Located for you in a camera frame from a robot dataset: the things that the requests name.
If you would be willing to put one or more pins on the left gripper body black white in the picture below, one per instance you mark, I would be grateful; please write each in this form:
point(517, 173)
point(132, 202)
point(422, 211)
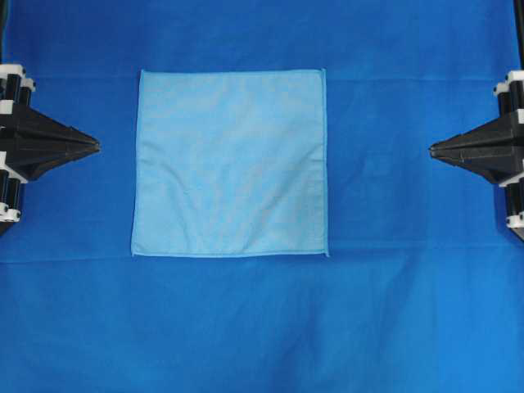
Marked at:
point(16, 88)

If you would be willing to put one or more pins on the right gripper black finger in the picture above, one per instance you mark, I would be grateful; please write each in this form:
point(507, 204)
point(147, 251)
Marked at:
point(494, 166)
point(505, 131)

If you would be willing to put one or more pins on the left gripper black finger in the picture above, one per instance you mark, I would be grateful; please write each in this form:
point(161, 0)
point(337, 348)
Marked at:
point(32, 164)
point(33, 123)

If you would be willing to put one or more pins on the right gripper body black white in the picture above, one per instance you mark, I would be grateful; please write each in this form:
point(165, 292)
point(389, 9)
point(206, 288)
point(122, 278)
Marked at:
point(510, 98)

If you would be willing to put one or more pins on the light blue towel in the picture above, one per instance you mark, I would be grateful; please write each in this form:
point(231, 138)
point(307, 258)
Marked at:
point(231, 164)

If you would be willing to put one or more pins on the dark blue table cloth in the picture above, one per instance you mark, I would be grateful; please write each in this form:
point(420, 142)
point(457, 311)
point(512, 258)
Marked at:
point(422, 290)

